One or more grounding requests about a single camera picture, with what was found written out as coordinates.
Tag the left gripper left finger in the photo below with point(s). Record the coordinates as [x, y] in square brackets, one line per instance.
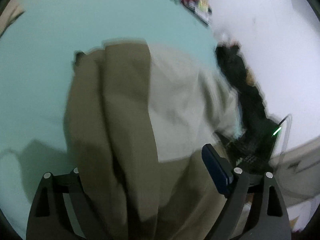
[48, 216]

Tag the cluttered bedside items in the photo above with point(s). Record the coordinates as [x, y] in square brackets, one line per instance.
[200, 9]

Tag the olive green large garment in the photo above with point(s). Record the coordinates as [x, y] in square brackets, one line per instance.
[138, 115]

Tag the beige folded garment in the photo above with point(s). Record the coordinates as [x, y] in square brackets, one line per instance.
[9, 15]

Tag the black clothing beside bed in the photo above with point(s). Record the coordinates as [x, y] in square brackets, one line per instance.
[253, 149]

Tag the teal bed sheet mattress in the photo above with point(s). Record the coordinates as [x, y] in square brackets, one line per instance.
[37, 52]

